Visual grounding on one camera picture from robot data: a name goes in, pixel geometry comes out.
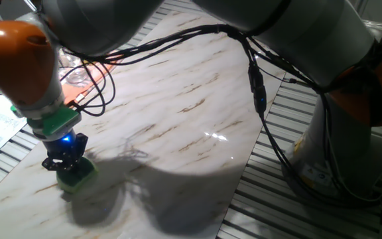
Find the orange striped cloth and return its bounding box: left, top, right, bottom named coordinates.
left=61, top=58, right=121, bottom=106

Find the clear glass beaker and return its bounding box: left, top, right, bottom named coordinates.
left=58, top=49, right=91, bottom=88

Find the green sponge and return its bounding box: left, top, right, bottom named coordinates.
left=56, top=156, right=99, bottom=195

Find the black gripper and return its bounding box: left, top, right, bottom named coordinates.
left=41, top=131, right=89, bottom=172

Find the thin silver tripod leg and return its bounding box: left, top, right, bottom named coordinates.
left=23, top=0, right=39, bottom=13

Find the black cable with inline connector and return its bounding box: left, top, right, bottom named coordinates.
left=237, top=29, right=382, bottom=206

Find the black wrist cable bundle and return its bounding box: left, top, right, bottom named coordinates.
left=58, top=23, right=245, bottom=118

